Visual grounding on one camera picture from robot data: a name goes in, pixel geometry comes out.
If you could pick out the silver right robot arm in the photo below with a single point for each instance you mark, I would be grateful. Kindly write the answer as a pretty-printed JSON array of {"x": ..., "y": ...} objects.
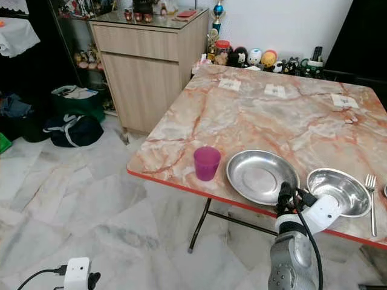
[{"x": 289, "y": 263}]

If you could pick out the wide steel plate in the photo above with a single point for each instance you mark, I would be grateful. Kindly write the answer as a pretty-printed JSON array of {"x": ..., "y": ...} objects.
[{"x": 261, "y": 176}]

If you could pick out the steel bowl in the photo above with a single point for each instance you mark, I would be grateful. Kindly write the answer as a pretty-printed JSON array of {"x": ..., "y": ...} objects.
[{"x": 341, "y": 188}]

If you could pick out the purple plastic cup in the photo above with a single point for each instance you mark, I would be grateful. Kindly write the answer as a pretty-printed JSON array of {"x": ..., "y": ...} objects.
[{"x": 207, "y": 164}]

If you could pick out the steel fork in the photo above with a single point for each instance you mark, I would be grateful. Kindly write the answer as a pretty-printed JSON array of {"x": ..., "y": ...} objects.
[{"x": 371, "y": 202}]

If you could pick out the black folding table legs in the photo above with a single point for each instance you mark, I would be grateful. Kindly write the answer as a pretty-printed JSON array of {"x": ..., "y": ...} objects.
[{"x": 198, "y": 226}]

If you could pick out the bright green bag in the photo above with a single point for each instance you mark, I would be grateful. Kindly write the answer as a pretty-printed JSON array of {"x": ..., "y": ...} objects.
[{"x": 4, "y": 143}]

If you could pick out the small pale table scrap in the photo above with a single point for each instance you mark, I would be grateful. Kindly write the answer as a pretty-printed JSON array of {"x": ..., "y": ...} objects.
[{"x": 352, "y": 118}]

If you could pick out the white paper card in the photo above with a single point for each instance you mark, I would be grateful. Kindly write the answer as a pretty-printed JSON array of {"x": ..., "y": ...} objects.
[
  {"x": 344, "y": 101},
  {"x": 275, "y": 90},
  {"x": 230, "y": 84}
]

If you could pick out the dark bag with clothes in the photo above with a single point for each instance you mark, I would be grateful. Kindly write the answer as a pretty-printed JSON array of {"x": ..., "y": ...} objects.
[{"x": 17, "y": 116}]

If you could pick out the black and white plush toy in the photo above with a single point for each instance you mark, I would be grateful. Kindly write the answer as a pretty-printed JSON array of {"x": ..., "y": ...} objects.
[{"x": 290, "y": 65}]

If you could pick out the green mug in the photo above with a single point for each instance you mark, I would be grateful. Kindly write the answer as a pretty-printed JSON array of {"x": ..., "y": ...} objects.
[{"x": 313, "y": 67}]

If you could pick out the yellow plush toy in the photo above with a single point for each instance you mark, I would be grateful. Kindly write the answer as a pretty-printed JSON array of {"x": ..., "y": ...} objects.
[{"x": 268, "y": 58}]

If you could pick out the black remote control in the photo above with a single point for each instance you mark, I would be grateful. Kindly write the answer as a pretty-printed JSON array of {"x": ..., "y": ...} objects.
[{"x": 317, "y": 52}]

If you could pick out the red lid jar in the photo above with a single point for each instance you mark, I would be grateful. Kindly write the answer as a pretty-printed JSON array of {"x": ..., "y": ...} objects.
[{"x": 222, "y": 47}]

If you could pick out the black screen panel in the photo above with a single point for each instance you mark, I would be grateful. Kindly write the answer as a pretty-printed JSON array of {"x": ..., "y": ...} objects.
[{"x": 360, "y": 36}]

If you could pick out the light wooden cabinet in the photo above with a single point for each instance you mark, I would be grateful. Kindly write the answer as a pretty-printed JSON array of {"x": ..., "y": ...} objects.
[{"x": 145, "y": 75}]

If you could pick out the white tablecloth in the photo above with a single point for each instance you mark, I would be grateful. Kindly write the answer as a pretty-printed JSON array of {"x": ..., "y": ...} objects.
[{"x": 15, "y": 36}]

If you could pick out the blue and gold trophy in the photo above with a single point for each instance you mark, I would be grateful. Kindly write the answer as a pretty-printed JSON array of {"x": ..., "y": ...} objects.
[{"x": 218, "y": 9}]

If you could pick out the red flat case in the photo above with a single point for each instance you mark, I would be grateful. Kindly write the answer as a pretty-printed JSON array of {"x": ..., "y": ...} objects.
[{"x": 187, "y": 13}]

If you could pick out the white house figurine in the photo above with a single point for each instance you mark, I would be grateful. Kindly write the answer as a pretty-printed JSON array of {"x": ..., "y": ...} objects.
[{"x": 164, "y": 6}]

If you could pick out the glass display shelf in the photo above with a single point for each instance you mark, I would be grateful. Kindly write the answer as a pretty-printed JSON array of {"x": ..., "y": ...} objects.
[{"x": 81, "y": 36}]

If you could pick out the dark figurine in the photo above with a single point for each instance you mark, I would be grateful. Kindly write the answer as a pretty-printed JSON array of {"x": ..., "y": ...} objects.
[{"x": 143, "y": 5}]

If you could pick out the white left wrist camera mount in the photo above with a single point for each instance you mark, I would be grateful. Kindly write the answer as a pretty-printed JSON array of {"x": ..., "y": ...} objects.
[{"x": 77, "y": 273}]

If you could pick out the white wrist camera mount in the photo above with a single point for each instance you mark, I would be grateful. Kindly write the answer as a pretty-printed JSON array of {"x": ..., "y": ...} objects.
[
  {"x": 77, "y": 273},
  {"x": 323, "y": 211}
]

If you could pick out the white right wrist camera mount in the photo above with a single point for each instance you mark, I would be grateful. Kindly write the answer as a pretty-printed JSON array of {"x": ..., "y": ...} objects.
[{"x": 323, "y": 211}]

